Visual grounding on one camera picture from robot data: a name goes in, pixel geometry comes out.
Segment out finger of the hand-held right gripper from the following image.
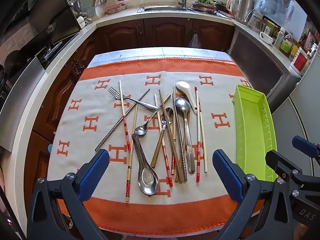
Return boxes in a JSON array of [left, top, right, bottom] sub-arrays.
[[292, 135, 320, 159], [264, 149, 315, 195]]

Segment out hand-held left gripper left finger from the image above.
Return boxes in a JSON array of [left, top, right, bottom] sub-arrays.
[[27, 149, 110, 240]]

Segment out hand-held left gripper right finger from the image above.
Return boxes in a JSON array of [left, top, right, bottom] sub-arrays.
[[212, 149, 295, 240]]

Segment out green plastic tray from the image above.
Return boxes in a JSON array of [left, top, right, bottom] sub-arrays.
[[234, 84, 278, 182]]

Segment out large steel spoon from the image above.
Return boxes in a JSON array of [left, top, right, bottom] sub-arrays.
[[174, 96, 196, 175]]

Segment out plain white chopstick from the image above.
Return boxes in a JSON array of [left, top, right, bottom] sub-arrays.
[[199, 104, 208, 173]]

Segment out white red-striped chopstick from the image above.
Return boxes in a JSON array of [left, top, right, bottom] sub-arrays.
[[154, 94, 174, 187], [118, 79, 132, 151], [194, 87, 202, 183]]

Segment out grey refrigerator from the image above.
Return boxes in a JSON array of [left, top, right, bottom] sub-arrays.
[[271, 60, 320, 160]]

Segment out steel soup spoon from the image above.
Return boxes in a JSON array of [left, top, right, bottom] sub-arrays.
[[131, 133, 160, 195]]

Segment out orange and grey printed blanket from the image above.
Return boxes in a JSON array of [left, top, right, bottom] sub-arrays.
[[47, 59, 278, 235]]

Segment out steel fork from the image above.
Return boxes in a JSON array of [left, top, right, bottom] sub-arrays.
[[107, 87, 158, 112]]

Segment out box with red label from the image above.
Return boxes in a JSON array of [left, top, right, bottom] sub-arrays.
[[289, 47, 310, 73]]

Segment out white kitchen countertop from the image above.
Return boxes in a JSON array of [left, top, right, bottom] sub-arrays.
[[10, 4, 303, 220]]

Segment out white ceramic spoon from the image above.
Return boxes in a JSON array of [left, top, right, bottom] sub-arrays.
[[175, 81, 198, 113]]

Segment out stainless steel appliance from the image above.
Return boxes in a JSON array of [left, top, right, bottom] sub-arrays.
[[228, 26, 302, 112]]

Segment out bottle with green label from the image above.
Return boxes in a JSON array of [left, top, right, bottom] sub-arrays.
[[279, 34, 295, 56]]

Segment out stainless steel panel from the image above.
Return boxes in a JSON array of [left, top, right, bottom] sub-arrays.
[[0, 56, 46, 153]]

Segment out white plastic bottle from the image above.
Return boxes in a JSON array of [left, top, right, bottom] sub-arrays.
[[274, 27, 286, 48]]

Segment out white bowl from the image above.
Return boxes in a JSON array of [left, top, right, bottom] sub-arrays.
[[259, 31, 274, 45]]

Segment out light blue gridded table cover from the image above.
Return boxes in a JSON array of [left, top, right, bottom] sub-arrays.
[[86, 46, 233, 64]]

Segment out glass pitcher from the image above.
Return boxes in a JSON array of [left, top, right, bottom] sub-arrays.
[[247, 9, 266, 32]]

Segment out black wok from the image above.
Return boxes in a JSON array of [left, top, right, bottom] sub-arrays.
[[4, 49, 28, 78]]

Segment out hanging plastic bag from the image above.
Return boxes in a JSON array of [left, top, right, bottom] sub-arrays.
[[187, 32, 202, 48]]

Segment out white ceramic jars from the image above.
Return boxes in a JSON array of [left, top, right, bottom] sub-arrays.
[[76, 16, 87, 30]]

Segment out white electric kettle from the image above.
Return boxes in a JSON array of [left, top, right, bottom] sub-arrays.
[[226, 0, 244, 18]]

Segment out container with pink lid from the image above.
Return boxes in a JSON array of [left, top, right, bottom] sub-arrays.
[[105, 3, 127, 15]]

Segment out stack of dishes with greens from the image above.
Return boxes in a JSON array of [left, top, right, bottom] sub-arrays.
[[190, 0, 217, 13]]

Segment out steel kitchen sink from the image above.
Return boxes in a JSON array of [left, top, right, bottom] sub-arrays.
[[137, 5, 192, 12]]

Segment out teaspoon with ribbed gold handle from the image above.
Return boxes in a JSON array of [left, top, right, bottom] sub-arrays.
[[134, 94, 173, 136]]

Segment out steel spoon with wooden handle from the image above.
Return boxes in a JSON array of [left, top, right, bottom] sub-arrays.
[[151, 107, 174, 169]]

